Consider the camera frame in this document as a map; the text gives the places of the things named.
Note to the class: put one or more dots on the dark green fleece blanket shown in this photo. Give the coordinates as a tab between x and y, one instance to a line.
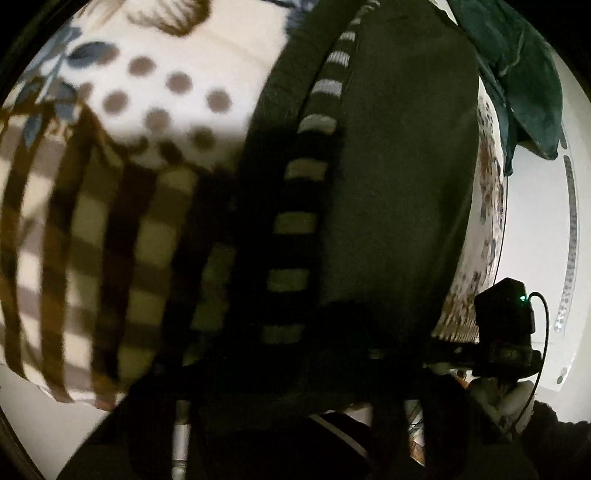
508	69

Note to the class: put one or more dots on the white headboard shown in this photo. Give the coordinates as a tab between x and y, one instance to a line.
531	240

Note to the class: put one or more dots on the floral bed blanket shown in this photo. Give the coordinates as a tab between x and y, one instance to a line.
138	138

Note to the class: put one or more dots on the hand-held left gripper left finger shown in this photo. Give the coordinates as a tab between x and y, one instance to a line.
120	443

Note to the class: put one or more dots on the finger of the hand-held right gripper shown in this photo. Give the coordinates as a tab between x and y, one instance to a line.
450	356

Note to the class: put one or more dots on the dark striped sweater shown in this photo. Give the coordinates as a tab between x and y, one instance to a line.
392	184

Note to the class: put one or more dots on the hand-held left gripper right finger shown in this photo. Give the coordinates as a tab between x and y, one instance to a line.
438	438

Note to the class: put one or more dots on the person's right forearm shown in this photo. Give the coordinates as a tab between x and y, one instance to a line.
554	438

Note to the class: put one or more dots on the person's right hand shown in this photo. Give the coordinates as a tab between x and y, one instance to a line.
503	399

